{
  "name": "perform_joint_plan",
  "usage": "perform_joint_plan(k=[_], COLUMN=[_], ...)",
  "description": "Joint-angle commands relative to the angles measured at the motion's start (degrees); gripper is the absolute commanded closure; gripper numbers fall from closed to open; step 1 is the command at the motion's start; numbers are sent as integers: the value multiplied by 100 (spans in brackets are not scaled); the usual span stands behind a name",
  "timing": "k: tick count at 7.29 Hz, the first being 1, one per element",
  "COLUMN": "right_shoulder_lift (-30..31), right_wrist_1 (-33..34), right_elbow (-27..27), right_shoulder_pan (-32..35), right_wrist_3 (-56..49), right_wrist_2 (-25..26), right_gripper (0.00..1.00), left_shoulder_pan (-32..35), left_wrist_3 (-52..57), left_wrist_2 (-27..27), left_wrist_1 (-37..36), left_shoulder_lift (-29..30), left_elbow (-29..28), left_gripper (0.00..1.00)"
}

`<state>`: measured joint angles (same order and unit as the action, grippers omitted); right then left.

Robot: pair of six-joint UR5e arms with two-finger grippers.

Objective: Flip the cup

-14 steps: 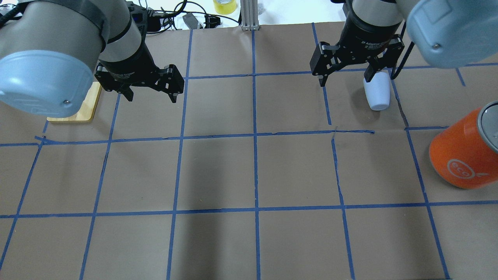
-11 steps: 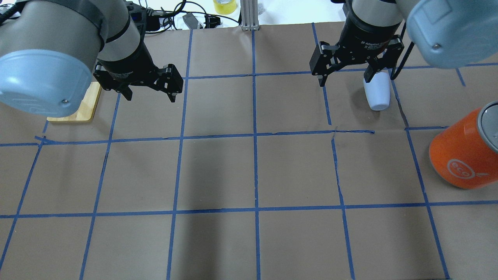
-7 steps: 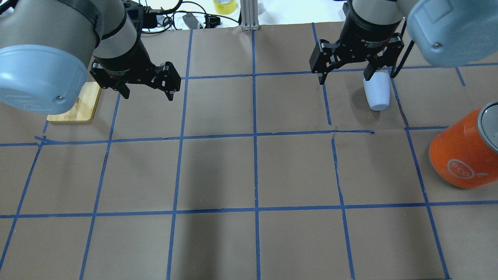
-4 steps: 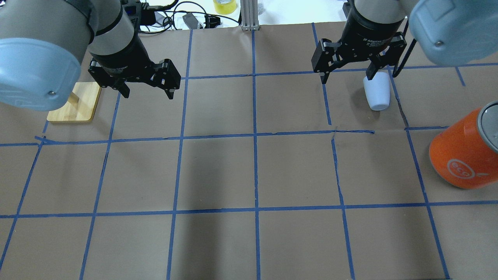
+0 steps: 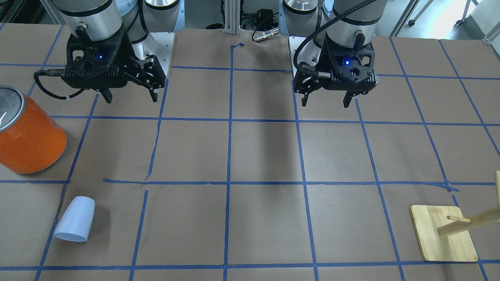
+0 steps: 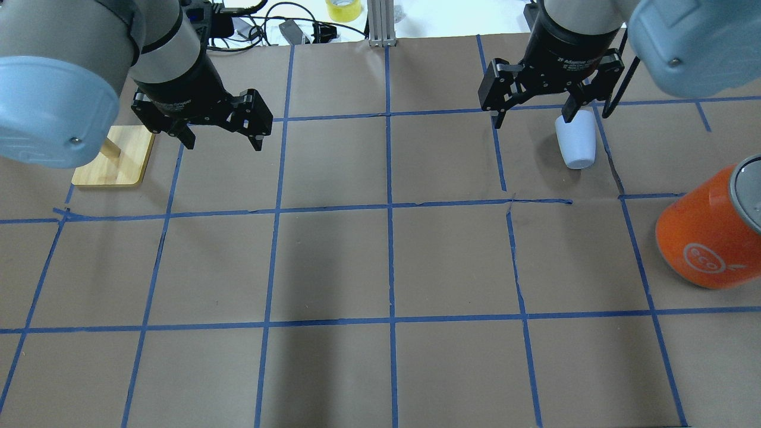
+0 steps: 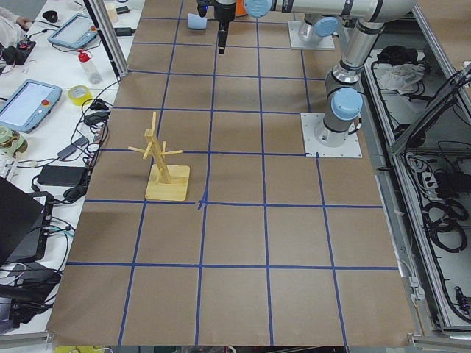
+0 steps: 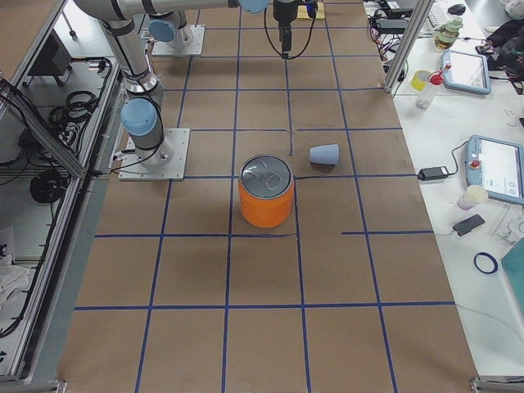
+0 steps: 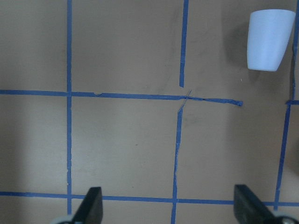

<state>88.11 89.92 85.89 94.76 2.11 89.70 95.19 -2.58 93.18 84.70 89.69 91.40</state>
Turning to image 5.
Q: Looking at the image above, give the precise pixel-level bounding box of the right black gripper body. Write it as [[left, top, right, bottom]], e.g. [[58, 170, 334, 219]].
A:
[[64, 24, 166, 95]]

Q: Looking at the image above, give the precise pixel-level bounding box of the large orange can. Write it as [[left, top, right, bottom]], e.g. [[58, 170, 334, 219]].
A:
[[0, 85, 67, 174]]

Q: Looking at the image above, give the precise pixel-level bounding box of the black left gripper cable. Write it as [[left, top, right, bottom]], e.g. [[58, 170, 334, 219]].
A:
[[294, 0, 377, 73]]

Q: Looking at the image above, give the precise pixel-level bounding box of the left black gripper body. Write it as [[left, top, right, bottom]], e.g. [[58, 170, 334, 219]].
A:
[[293, 33, 379, 96]]

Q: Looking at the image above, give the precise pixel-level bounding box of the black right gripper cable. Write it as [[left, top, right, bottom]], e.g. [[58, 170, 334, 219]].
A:
[[34, 69, 86, 100]]

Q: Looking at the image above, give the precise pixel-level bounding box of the wooden cup stand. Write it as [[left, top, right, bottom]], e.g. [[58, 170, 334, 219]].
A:
[[410, 170, 500, 262]]

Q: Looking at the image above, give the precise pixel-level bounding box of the aluminium frame post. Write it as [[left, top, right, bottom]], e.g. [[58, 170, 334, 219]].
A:
[[223, 0, 241, 37]]

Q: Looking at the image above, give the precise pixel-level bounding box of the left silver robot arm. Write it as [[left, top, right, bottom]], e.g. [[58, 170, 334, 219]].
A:
[[279, 0, 386, 107]]

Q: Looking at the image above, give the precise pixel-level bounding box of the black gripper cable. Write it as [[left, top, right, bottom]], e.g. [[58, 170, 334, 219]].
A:
[[34, 69, 86, 100], [294, 0, 377, 73]]

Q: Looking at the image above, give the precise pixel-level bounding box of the silver cable connector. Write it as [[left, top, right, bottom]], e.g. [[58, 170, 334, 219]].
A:
[[252, 27, 280, 43]]

